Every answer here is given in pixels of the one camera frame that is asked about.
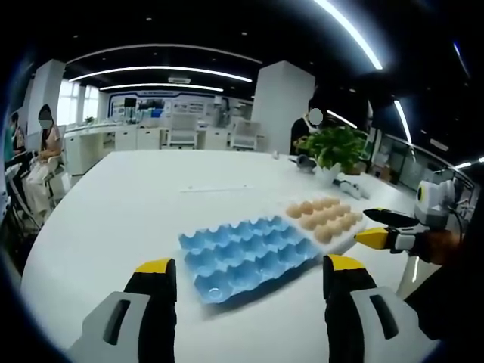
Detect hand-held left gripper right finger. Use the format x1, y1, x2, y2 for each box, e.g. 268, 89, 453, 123
322, 253, 442, 363

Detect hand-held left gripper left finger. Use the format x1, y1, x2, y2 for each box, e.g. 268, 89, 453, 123
66, 257, 178, 363

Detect group of brown eggs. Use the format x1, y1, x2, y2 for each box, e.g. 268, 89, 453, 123
285, 197, 364, 243

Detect blue egg tray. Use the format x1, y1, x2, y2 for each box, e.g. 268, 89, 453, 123
178, 215, 323, 306

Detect white egg tray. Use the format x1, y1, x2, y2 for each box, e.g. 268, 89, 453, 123
275, 194, 371, 255

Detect person's right hand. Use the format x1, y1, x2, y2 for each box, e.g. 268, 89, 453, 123
414, 229, 463, 266

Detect white device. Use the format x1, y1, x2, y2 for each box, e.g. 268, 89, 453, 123
331, 178, 371, 200

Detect green potted plant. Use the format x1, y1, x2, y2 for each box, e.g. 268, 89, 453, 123
300, 125, 371, 187

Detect grey object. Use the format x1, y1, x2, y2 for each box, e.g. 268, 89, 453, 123
289, 154, 318, 174

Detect white table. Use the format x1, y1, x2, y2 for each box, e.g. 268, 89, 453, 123
20, 149, 428, 363

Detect white pillar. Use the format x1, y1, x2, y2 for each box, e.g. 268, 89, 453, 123
250, 59, 317, 157

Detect grey chair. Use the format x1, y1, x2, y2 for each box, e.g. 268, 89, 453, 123
42, 153, 68, 207

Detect white mesh chair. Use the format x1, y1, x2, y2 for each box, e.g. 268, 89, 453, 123
165, 112, 200, 149
229, 119, 266, 151

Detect white counter cabinets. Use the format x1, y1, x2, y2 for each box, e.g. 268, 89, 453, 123
63, 123, 167, 175

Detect black cable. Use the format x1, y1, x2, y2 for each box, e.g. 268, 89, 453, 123
450, 209, 472, 245

